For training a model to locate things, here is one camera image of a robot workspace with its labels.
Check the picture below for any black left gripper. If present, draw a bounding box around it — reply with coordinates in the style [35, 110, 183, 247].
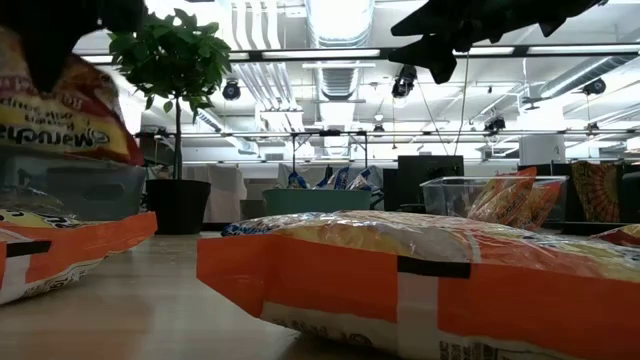
[0, 0, 149, 95]

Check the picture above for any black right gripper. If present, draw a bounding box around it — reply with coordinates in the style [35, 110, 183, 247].
[387, 0, 541, 85]

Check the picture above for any red Maruchan beef ramen packet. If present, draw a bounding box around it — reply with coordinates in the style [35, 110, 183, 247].
[591, 223, 640, 250]
[0, 27, 145, 167]

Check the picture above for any Maruchan ramen noodle packet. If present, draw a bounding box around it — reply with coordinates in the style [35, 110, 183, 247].
[349, 168, 374, 191]

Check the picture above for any green potted plant black pot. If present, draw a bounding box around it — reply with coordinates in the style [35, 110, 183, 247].
[108, 7, 234, 236]

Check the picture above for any black monitor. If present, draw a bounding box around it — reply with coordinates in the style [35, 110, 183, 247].
[397, 154, 465, 206]

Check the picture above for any smoky grey plastic bin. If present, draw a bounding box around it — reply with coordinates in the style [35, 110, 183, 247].
[0, 147, 147, 222]

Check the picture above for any white box cabinet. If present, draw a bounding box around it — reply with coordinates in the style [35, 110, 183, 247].
[519, 134, 567, 166]

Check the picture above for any clear plastic bin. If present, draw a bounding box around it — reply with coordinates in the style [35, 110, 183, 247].
[419, 174, 570, 232]

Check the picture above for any black light bar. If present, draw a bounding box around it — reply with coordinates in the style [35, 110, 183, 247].
[74, 43, 640, 64]

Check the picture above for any teal plastic bin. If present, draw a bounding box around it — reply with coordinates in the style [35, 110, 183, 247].
[262, 187, 374, 217]

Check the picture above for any orange patterned fabric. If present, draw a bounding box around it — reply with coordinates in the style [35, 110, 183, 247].
[570, 160, 624, 224]

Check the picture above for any silver ventilation duct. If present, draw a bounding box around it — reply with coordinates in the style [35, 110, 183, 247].
[304, 0, 376, 101]

